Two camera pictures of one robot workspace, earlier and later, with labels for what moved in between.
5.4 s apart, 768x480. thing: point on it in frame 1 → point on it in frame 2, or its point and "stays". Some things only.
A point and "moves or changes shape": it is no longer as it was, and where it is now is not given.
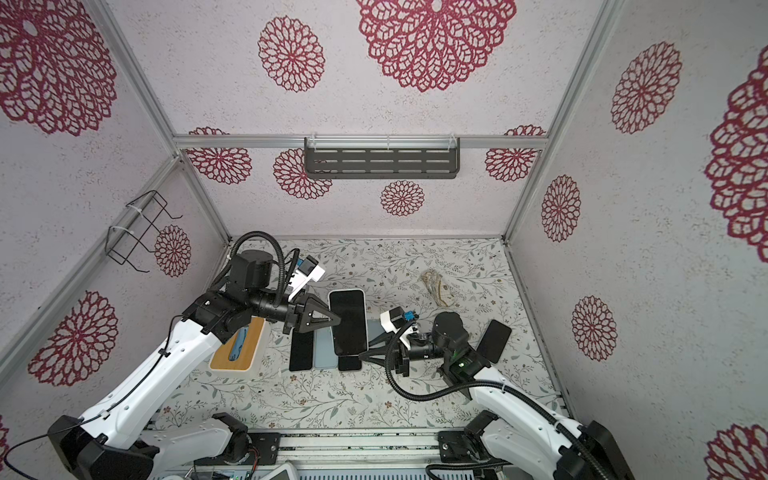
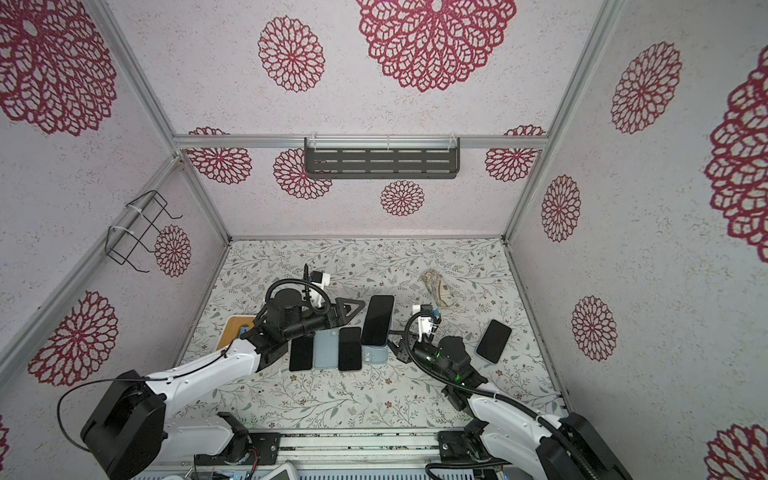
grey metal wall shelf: x=381 y=157 stays
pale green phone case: x=323 y=349 stays
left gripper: x=301 y=314 → x=344 y=319
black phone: x=351 y=336 → x=378 y=320
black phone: x=494 y=340 stays
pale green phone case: x=374 y=329 moves or changes shape
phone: x=301 y=351 stays
